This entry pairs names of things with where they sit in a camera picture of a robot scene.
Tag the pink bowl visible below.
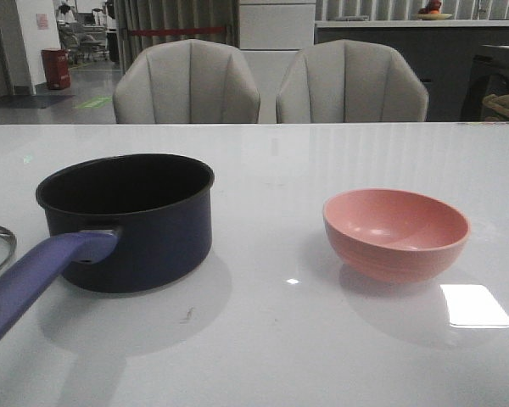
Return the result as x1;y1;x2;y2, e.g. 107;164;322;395
322;188;471;283

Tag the glass lid blue knob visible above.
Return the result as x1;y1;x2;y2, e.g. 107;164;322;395
0;222;18;285

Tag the dark blue saucepan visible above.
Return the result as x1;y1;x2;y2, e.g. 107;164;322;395
0;153;215;340

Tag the left beige chair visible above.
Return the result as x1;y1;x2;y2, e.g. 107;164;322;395
113;39;260;124

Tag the beige chair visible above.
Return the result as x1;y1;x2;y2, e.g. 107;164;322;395
113;39;260;124
276;40;429;124

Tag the right beige chair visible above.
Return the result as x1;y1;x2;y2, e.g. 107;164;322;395
276;40;429;124

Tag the white cabinet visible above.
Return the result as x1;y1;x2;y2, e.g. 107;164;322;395
238;1;316;124

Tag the red trash bin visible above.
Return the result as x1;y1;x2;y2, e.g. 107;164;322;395
41;48;71;90

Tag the fruit plate on counter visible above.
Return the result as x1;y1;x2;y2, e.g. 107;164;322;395
415;0;453;20

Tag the dark counter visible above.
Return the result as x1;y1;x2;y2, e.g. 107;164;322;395
315;20;509;121

